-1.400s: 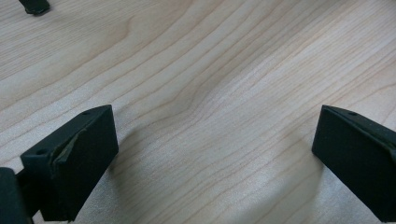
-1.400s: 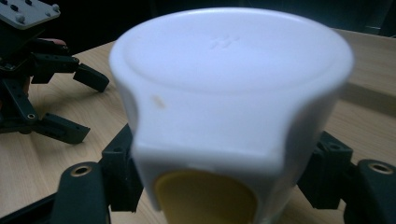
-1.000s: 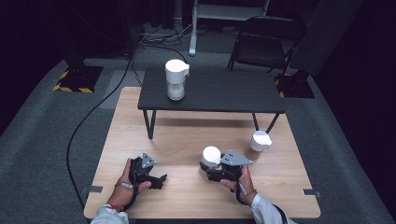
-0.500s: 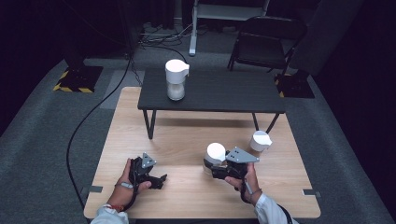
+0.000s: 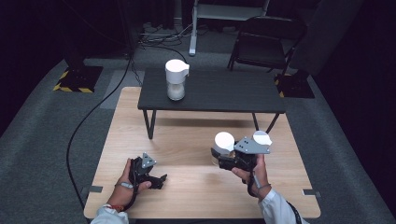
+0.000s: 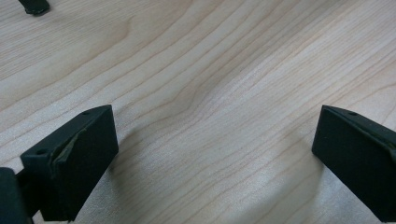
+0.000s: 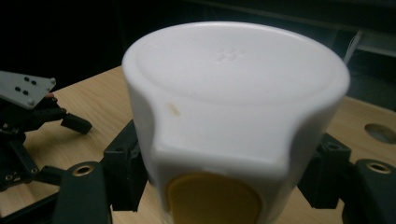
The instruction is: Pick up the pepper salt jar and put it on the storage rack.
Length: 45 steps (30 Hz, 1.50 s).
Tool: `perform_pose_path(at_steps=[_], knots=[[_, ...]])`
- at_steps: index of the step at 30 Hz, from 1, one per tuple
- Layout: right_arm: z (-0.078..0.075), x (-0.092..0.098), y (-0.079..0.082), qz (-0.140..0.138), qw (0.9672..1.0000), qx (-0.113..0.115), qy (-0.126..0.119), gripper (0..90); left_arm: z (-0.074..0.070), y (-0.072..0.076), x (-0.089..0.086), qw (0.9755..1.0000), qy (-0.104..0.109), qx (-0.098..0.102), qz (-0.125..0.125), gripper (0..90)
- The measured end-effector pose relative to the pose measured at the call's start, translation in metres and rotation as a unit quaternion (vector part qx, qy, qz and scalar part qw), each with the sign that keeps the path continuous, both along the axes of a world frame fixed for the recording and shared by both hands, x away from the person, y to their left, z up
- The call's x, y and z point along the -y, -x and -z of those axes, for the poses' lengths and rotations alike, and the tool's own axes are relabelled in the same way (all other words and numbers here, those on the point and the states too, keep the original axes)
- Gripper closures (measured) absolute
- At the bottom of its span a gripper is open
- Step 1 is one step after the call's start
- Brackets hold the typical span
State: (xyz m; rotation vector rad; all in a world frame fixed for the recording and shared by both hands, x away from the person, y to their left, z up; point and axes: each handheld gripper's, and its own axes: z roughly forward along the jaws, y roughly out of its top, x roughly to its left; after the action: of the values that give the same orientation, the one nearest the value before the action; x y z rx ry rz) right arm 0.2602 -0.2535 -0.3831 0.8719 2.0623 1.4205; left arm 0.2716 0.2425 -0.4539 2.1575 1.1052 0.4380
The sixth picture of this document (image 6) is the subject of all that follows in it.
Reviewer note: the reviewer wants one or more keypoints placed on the low black shelf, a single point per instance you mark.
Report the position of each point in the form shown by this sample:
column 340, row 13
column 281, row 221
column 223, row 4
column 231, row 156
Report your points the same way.
column 35, row 6

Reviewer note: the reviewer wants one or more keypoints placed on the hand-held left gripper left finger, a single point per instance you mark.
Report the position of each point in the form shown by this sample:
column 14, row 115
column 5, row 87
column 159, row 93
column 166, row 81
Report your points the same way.
column 77, row 161

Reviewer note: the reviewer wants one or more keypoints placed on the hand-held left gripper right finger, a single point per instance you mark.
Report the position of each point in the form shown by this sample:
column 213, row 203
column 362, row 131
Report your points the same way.
column 358, row 161

